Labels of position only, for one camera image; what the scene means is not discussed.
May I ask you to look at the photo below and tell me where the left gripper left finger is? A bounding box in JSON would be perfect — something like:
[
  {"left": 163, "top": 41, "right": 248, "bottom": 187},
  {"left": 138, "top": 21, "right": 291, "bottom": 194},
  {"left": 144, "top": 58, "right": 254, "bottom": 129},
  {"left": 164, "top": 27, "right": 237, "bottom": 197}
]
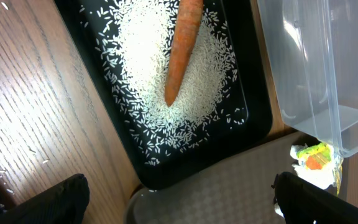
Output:
[{"left": 0, "top": 174, "right": 90, "bottom": 224}]

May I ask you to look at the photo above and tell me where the pile of white rice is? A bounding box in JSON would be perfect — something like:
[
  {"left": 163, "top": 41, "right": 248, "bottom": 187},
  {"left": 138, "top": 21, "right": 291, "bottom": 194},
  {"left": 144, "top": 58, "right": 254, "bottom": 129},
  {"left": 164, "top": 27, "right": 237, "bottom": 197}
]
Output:
[{"left": 78, "top": 0, "right": 239, "bottom": 167}]

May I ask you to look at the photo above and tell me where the orange carrot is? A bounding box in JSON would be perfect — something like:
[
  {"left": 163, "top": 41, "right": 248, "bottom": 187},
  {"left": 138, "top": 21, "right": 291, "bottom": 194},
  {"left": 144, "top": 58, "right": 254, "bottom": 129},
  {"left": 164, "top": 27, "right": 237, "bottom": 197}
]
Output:
[{"left": 164, "top": 0, "right": 203, "bottom": 106}]

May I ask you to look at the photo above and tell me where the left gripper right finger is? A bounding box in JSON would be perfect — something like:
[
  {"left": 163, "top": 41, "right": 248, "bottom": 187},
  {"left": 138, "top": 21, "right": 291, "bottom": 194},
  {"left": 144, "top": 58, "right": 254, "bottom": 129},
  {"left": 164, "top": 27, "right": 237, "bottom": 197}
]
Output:
[{"left": 272, "top": 172, "right": 358, "bottom": 224}]

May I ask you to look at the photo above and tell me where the clear plastic bin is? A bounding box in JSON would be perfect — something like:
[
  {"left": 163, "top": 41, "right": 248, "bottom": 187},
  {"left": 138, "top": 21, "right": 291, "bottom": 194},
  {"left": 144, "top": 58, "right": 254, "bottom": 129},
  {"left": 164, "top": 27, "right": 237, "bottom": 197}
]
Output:
[{"left": 258, "top": 0, "right": 358, "bottom": 157}]

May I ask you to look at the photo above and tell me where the brown serving tray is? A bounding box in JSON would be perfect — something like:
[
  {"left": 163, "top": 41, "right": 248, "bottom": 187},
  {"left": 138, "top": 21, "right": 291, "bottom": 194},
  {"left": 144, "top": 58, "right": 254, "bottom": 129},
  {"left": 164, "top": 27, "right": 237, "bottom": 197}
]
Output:
[{"left": 124, "top": 132, "right": 317, "bottom": 223}]

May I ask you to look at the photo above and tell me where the black waste tray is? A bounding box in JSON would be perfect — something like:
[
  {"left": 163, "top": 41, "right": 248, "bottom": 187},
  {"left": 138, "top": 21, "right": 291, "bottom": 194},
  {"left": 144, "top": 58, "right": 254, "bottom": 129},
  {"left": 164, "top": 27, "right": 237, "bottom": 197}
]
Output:
[{"left": 55, "top": 0, "right": 273, "bottom": 190}]

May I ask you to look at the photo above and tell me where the green snack wrapper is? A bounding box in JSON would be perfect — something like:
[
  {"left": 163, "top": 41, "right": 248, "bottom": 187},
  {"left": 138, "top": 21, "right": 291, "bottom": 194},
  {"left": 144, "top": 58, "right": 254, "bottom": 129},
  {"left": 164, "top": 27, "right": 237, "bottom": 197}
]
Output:
[{"left": 290, "top": 142, "right": 344, "bottom": 196}]

